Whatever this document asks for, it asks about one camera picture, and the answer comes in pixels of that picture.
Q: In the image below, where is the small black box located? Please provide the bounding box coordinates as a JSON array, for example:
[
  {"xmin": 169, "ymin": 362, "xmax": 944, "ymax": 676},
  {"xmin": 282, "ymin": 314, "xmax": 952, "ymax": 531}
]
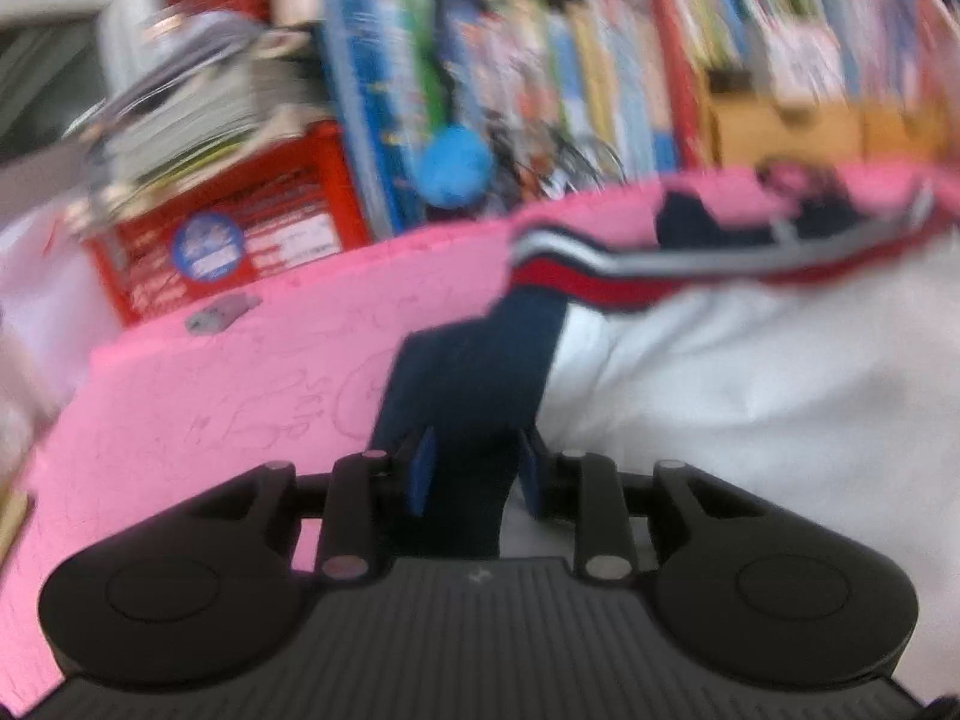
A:
[{"xmin": 705, "ymin": 67, "xmax": 755, "ymax": 95}]

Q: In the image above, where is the stack of paper booklets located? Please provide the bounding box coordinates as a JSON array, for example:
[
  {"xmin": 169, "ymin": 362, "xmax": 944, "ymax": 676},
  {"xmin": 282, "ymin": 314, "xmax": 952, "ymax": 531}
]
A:
[{"xmin": 73, "ymin": 10, "xmax": 332, "ymax": 197}]

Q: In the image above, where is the blue plush ball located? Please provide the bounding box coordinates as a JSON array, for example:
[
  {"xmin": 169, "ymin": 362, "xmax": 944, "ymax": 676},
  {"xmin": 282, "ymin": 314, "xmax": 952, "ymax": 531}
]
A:
[{"xmin": 415, "ymin": 124, "xmax": 497, "ymax": 209}]

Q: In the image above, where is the row of colourful books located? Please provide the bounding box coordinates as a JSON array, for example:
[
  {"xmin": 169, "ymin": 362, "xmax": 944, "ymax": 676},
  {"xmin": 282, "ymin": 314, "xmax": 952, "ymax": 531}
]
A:
[{"xmin": 319, "ymin": 0, "xmax": 960, "ymax": 239}]

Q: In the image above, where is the white colourful printed box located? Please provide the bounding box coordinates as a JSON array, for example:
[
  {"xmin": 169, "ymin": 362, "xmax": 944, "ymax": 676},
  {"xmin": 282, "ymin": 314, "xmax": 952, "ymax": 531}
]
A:
[{"xmin": 771, "ymin": 21, "xmax": 865, "ymax": 111}]

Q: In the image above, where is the miniature bicycle model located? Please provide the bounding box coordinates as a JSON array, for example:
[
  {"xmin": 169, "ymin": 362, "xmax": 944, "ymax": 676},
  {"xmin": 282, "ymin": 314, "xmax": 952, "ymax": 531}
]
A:
[{"xmin": 478, "ymin": 107, "xmax": 629, "ymax": 216}]

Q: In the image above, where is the wooden drawer box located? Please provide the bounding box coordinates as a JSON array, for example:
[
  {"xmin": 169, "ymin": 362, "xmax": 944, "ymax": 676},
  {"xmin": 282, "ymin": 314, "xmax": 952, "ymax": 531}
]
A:
[{"xmin": 700, "ymin": 66, "xmax": 960, "ymax": 167}]

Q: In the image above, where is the small grey item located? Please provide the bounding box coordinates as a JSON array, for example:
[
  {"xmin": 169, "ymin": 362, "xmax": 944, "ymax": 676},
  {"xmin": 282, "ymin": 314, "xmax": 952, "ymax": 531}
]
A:
[{"xmin": 184, "ymin": 291, "xmax": 263, "ymax": 338}]

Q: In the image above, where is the pink mat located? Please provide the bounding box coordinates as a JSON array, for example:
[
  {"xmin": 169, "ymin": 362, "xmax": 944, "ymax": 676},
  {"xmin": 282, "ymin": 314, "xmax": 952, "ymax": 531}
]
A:
[{"xmin": 0, "ymin": 161, "xmax": 960, "ymax": 720}]

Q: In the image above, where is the red cardboard box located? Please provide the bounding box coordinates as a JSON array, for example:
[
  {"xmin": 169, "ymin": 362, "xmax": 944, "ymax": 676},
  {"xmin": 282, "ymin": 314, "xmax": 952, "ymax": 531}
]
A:
[{"xmin": 77, "ymin": 118, "xmax": 374, "ymax": 329}]

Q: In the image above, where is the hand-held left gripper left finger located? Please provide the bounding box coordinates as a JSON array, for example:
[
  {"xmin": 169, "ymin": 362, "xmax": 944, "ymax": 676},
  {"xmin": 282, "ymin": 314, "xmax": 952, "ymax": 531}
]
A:
[{"xmin": 184, "ymin": 426, "xmax": 437, "ymax": 578}]

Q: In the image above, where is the white plastic bag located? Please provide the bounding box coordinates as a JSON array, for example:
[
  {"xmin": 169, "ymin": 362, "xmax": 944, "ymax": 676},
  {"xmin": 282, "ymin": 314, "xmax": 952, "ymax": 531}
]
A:
[{"xmin": 0, "ymin": 201, "xmax": 126, "ymax": 430}]

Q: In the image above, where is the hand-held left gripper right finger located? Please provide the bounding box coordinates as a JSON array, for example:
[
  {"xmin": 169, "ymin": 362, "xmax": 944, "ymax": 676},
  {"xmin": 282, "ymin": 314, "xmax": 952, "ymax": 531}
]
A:
[{"xmin": 520, "ymin": 427, "xmax": 762, "ymax": 580}]

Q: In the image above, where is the white framed window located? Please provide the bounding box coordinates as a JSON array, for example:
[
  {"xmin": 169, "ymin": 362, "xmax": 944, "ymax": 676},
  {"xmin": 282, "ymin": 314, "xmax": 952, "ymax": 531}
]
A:
[{"xmin": 0, "ymin": 0, "xmax": 152, "ymax": 160}]

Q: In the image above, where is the navy and white jacket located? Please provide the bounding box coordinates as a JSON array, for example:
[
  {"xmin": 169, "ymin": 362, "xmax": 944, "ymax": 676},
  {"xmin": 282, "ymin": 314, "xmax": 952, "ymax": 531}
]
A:
[{"xmin": 371, "ymin": 178, "xmax": 960, "ymax": 706}]

